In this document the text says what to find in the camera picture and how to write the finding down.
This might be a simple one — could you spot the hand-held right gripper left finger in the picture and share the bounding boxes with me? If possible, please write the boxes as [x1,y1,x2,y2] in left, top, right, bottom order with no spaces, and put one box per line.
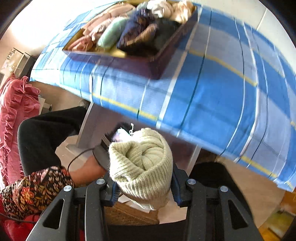
[26,176,122,241]

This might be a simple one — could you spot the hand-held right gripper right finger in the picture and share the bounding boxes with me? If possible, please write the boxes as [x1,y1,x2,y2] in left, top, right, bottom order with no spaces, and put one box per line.
[171,166,263,241]

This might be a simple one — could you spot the cream knit sock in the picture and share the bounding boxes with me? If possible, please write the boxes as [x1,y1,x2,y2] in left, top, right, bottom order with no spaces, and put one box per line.
[108,128,174,211]

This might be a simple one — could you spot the dark red tin box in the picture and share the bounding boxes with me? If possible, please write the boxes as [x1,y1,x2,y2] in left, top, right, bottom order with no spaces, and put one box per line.
[62,0,199,80]

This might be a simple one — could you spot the black cloth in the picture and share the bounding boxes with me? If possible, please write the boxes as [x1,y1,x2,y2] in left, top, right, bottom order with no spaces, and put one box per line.
[148,19,183,56]

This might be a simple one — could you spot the beige stockings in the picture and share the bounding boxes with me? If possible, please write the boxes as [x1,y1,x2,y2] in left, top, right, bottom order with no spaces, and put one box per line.
[170,0,195,24]

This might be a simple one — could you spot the person's left forearm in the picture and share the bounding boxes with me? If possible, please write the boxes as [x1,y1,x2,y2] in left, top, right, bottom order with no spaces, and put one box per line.
[0,160,107,219]

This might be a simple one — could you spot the brown woven mat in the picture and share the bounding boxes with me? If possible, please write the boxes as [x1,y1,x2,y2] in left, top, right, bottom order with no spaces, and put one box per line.
[104,204,160,226]

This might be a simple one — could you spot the blue plaid cloth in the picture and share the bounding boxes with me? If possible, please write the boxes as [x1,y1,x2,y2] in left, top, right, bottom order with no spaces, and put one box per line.
[30,2,296,193]

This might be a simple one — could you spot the pink ruffled cloth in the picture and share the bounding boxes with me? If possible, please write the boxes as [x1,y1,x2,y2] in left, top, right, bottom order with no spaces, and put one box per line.
[0,76,41,186]

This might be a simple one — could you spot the red cloth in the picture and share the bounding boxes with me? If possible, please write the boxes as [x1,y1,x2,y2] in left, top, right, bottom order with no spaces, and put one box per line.
[0,204,42,241]

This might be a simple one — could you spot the white shelf unit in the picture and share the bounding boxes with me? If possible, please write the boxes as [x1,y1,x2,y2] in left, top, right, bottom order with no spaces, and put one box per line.
[0,47,35,78]

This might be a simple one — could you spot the black cable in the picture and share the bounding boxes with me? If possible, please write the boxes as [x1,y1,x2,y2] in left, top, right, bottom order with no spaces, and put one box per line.
[67,148,95,173]

